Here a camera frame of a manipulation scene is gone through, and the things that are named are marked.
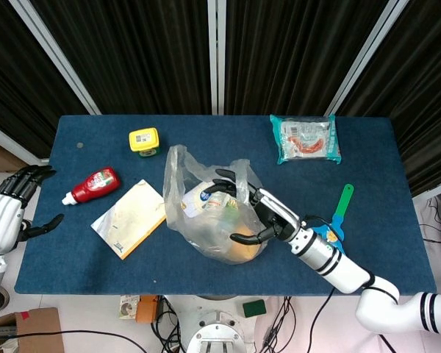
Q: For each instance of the brown cardboard box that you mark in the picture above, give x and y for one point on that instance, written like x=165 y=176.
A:
x=40 y=331

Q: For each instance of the teal snack packet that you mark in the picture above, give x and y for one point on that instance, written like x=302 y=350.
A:
x=305 y=139

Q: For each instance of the white frame post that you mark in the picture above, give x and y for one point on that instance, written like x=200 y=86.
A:
x=367 y=55
x=55 y=55
x=216 y=55

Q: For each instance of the clear plastic bag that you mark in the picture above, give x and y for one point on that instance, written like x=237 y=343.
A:
x=176 y=206

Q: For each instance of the white carton in bag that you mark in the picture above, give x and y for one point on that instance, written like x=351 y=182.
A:
x=196 y=200

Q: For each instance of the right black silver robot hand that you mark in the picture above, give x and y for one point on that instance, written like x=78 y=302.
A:
x=279 y=213

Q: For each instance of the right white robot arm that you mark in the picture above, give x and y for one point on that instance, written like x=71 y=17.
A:
x=334 y=264

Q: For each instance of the red ketchup squeeze bottle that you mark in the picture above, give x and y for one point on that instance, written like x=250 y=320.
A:
x=95 y=185

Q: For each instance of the orange small box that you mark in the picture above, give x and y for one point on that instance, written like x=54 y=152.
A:
x=147 y=310

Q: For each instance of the white yellow paper envelope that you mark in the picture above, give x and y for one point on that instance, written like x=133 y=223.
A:
x=132 y=217

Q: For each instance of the green tub with yellow lid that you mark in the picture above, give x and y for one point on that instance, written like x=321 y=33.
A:
x=144 y=139

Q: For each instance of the blue hand clapper toy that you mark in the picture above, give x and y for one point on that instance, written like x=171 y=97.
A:
x=343 y=206

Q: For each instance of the black pleated curtain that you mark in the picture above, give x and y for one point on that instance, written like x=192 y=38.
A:
x=132 y=55
x=14 y=73
x=426 y=92
x=286 y=55

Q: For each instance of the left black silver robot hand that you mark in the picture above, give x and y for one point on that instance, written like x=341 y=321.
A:
x=1 y=220

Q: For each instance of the blue felt table cover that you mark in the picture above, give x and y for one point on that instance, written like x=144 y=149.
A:
x=242 y=279

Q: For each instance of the orange round bread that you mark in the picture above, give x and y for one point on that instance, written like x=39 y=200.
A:
x=246 y=252

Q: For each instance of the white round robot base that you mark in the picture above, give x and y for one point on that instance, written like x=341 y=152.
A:
x=217 y=331

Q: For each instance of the green sponge block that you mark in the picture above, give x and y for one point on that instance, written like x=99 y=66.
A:
x=254 y=308

